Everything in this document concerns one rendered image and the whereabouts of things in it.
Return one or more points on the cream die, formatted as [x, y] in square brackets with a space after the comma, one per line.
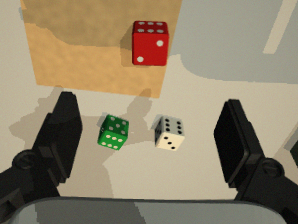
[169, 133]

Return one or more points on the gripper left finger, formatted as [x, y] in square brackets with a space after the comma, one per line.
[33, 170]

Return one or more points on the tan flat mat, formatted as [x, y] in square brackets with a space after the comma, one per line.
[87, 44]

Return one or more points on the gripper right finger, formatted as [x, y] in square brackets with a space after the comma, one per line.
[257, 179]

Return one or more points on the green die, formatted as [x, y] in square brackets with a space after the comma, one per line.
[113, 132]

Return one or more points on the red die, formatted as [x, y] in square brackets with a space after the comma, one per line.
[150, 43]

